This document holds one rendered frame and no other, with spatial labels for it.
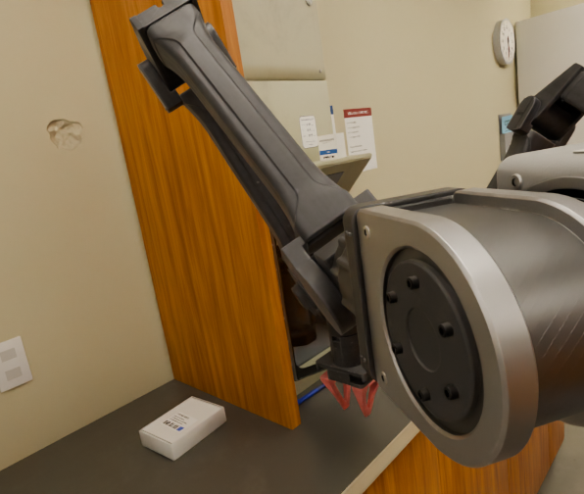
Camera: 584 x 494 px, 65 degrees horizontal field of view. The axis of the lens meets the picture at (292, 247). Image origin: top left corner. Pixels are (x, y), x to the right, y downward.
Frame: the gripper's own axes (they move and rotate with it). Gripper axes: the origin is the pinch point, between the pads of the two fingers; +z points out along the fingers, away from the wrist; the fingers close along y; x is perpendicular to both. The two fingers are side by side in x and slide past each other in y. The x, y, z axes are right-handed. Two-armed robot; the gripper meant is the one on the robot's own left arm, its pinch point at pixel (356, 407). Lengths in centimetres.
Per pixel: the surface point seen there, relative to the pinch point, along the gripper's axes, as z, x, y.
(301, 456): 16.1, 0.3, 15.9
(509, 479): 75, -80, 5
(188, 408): 12.1, 5.2, 47.8
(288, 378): 4.2, -6.8, 23.6
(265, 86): -59, -23, 33
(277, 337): -6.1, -5.9, 23.6
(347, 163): -39, -36, 21
